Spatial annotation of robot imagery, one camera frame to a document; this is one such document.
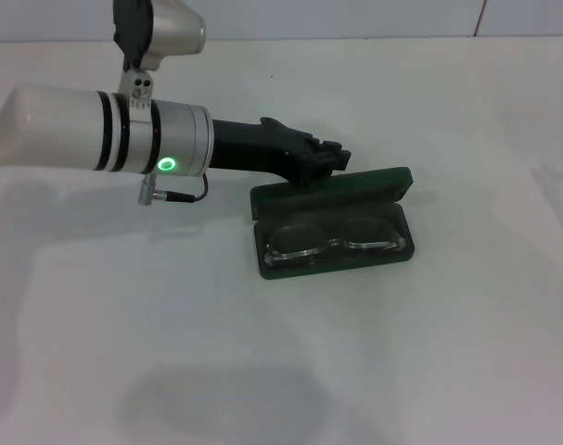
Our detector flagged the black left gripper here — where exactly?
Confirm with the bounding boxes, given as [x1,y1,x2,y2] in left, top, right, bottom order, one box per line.
[210,116,353,190]

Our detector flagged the dark green glasses case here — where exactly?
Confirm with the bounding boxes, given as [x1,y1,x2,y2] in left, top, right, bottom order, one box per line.
[250,166,417,281]

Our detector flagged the clear white plastic glasses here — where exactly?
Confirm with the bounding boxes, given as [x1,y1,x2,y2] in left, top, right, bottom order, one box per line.
[263,216,407,271]

